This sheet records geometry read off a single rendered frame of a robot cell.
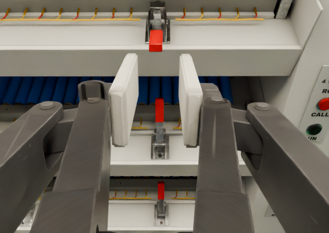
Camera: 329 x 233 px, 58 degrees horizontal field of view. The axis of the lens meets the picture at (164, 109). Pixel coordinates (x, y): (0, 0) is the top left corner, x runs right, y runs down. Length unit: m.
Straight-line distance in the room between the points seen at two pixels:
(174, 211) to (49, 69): 0.38
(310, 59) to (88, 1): 0.26
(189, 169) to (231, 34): 0.22
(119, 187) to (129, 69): 0.47
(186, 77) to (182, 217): 0.49
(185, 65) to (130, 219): 0.48
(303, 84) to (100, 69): 0.24
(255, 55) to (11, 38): 0.27
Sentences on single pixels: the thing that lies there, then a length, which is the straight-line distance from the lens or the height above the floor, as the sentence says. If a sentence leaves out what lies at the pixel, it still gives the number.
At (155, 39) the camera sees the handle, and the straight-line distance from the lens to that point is 0.28.
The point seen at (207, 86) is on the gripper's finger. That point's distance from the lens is 0.16.
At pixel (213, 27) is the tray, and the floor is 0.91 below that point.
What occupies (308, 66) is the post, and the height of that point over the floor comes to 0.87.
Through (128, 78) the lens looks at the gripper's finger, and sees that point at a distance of 0.15.
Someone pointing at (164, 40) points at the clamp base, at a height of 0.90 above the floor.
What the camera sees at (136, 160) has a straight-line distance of 0.46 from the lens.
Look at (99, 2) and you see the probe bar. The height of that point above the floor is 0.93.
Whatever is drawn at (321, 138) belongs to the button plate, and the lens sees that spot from 0.46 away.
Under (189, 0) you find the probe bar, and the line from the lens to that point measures 0.36.
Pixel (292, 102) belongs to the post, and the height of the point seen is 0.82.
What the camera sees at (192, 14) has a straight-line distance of 0.37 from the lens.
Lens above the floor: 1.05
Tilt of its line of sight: 39 degrees down
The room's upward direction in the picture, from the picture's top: straight up
